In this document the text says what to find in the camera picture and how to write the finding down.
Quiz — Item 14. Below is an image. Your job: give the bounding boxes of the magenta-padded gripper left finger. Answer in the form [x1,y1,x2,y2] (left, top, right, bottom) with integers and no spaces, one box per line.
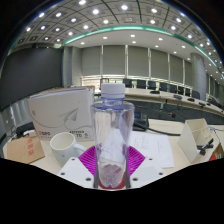
[57,145,98,189]

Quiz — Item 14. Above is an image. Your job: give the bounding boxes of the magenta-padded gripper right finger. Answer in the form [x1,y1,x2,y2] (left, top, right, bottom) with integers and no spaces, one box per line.
[125,145,165,189]

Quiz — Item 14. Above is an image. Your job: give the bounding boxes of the clear plastic water bottle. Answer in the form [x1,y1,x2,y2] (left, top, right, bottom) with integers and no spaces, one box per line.
[90,82,136,189]

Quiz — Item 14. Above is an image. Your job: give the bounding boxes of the white printed paper sheet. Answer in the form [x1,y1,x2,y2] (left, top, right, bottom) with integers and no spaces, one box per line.
[128,130,176,169]

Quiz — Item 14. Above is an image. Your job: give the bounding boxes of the white ceramic mug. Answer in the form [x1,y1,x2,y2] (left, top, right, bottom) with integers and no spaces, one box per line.
[49,131,88,167]

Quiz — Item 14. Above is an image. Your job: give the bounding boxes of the small open beige box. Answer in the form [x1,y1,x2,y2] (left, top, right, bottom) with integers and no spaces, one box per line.
[177,117,214,164]

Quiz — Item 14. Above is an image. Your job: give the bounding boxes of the flat brown cardboard sheet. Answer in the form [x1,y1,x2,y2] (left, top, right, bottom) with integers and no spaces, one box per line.
[6,134,46,165]

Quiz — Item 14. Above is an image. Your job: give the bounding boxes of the large white cardboard box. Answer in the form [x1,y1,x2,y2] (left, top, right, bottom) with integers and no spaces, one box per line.
[27,87,96,142]

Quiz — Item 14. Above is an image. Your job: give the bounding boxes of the black tool in beige box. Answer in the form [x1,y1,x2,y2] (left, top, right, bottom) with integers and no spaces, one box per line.
[196,138,215,156]

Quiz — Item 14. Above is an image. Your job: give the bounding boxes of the black device on side stand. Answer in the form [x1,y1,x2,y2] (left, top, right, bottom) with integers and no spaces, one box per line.
[15,121,36,138]

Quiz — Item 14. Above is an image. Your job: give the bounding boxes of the black conference microphones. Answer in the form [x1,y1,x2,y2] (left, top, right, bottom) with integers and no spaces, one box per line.
[149,89,209,108]

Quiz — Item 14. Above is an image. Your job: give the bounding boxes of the row of black office chairs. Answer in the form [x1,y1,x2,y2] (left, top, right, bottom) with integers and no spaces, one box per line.
[99,77,224,108]

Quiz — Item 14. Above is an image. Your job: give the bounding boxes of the round ceiling lights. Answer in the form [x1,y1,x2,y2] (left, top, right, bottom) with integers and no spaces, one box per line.
[13,0,224,74]

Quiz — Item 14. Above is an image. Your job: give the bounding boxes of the black phone cable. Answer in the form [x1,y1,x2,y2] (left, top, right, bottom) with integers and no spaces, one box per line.
[133,121,182,137]

